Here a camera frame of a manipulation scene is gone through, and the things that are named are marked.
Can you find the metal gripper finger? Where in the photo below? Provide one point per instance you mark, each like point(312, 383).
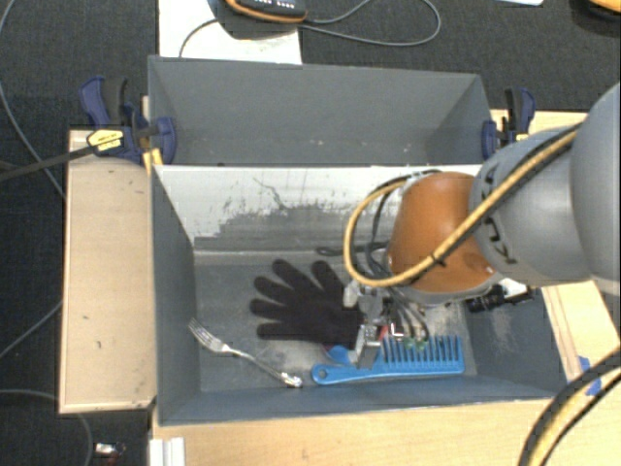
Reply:
point(369, 355)
point(368, 333)

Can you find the blue plastic thing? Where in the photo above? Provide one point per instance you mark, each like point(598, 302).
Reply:
point(342, 356)

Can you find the blue plastic comb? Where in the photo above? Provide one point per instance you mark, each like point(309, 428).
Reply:
point(417, 361)

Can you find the black glove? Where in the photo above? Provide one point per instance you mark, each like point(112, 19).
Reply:
point(310, 309)

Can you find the silver metal fork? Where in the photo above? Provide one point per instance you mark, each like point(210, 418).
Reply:
point(242, 353)

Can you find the grey metal bin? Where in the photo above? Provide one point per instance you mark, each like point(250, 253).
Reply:
point(271, 114)

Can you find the pale wood board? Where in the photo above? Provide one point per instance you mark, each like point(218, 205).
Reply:
point(109, 279)

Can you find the black cylinder on white bracket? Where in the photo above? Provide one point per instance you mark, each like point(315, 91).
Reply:
point(485, 303)

